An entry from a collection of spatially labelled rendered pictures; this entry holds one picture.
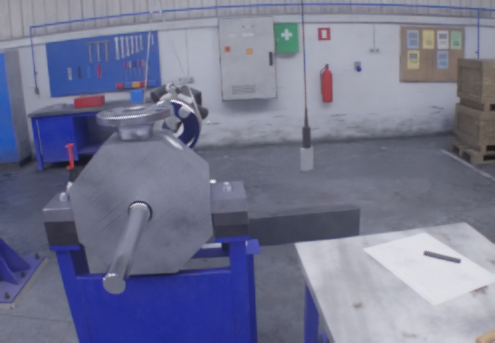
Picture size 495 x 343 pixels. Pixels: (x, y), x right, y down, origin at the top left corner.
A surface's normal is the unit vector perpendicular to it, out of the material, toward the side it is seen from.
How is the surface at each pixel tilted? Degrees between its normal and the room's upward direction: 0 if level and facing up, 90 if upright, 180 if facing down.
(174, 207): 90
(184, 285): 90
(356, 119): 90
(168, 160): 90
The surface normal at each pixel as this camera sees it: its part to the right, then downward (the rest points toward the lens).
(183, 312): 0.08, 0.26
